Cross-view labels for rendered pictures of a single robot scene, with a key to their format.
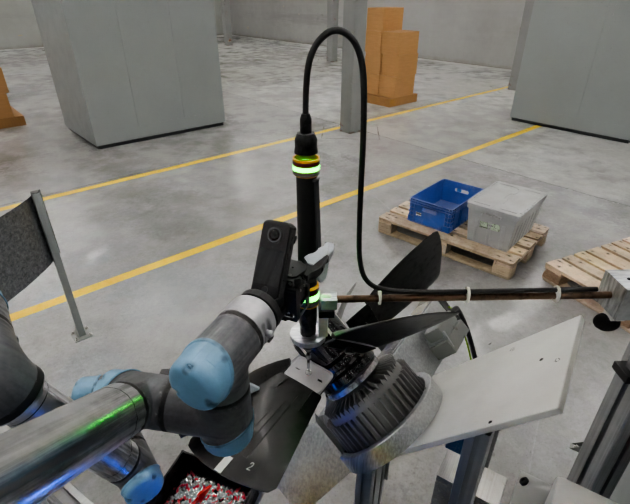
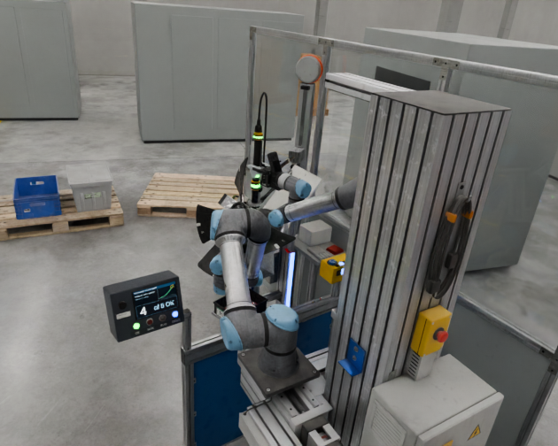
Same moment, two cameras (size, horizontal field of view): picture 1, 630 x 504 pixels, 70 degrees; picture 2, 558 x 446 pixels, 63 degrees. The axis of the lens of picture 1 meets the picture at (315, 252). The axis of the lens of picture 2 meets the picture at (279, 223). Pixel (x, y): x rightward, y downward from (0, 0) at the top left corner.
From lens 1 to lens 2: 1.99 m
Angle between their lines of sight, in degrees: 61
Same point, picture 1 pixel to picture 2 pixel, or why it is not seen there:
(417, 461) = (198, 319)
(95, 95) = not seen: outside the picture
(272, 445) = (278, 235)
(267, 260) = (275, 164)
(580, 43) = (4, 47)
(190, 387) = (306, 189)
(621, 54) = (42, 54)
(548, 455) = not seen: hidden behind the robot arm
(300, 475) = (267, 261)
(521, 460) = not seen: hidden behind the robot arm
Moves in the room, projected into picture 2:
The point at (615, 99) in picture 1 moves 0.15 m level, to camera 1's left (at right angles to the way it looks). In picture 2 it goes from (54, 88) to (47, 90)
